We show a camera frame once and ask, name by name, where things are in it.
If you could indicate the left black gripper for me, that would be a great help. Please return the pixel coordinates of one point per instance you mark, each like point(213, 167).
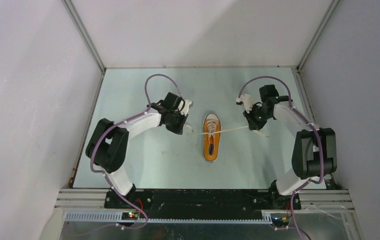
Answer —
point(177, 129)

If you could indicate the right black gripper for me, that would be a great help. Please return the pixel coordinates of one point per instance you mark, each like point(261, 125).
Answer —
point(254, 124)

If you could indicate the white shoelace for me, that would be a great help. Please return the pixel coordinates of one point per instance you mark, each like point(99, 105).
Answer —
point(223, 131)

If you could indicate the orange canvas sneaker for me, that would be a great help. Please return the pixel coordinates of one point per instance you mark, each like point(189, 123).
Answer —
point(210, 142)

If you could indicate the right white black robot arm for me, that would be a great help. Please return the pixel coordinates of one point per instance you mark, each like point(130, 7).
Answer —
point(314, 151)

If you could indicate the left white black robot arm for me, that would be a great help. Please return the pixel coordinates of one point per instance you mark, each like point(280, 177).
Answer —
point(107, 147)

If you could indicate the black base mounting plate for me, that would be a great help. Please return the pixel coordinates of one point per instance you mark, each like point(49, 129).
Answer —
point(203, 204)

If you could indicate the left controller board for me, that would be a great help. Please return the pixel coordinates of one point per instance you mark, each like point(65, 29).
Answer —
point(130, 216)

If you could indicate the controller board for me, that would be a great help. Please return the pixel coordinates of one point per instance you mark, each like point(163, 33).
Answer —
point(281, 222)
point(130, 216)

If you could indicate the right controller board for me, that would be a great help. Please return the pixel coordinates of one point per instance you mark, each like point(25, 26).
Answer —
point(281, 222)

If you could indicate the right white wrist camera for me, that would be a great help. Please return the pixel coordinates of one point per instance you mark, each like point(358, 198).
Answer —
point(246, 101)

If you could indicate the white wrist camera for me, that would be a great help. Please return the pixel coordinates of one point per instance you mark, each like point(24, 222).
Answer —
point(184, 107)
point(246, 101)

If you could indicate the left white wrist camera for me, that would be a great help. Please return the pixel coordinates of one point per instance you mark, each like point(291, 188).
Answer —
point(184, 107)

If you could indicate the aluminium frame rail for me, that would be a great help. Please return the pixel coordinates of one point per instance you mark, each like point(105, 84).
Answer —
point(312, 200)

